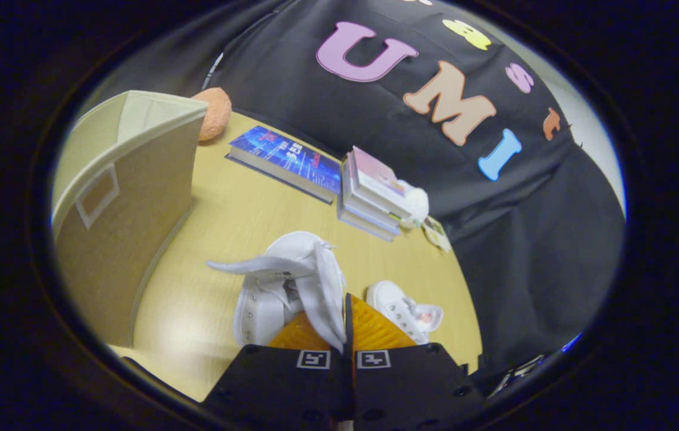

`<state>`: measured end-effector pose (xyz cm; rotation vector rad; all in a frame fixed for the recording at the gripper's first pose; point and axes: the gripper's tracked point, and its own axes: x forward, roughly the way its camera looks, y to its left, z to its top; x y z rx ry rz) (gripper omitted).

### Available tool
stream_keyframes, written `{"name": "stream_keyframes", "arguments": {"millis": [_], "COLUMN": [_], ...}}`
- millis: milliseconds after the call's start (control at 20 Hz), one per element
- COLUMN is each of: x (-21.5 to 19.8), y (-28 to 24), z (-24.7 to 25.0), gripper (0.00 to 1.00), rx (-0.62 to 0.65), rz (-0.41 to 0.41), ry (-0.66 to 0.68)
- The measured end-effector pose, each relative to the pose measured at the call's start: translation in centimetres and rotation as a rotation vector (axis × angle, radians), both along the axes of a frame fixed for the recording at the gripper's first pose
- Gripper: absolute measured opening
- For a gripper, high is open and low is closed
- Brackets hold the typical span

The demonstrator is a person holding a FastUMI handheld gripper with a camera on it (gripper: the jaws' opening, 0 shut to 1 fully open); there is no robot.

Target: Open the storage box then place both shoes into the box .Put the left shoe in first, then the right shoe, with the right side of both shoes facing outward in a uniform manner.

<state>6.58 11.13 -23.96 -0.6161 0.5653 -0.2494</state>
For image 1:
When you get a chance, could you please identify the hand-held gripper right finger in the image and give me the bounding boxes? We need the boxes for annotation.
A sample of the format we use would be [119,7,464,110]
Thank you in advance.
[345,292,485,431]

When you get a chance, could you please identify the white canvas shoe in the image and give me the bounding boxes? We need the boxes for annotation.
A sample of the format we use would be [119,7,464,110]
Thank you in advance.
[206,231,348,354]
[366,280,444,345]

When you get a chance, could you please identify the beige fabric storage box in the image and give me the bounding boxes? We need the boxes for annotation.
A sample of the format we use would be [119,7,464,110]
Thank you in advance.
[51,90,208,348]

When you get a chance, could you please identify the white knitted ball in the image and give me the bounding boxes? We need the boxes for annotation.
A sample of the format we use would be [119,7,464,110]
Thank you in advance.
[399,180,430,229]

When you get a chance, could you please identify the orange knitted ball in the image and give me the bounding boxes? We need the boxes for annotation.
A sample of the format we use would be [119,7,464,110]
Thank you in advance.
[191,87,233,142]

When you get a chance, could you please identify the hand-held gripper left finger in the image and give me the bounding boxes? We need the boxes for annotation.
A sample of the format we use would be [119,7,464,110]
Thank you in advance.
[202,311,352,431]

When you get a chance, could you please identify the white thick book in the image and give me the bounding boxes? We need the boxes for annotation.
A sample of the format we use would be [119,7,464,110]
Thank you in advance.
[341,159,404,231]

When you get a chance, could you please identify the blue cover book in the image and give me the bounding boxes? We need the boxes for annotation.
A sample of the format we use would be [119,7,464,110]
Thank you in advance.
[225,125,343,205]

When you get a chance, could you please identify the small white sectioned tray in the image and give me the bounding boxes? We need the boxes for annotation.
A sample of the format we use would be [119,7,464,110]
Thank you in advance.
[422,215,452,253]

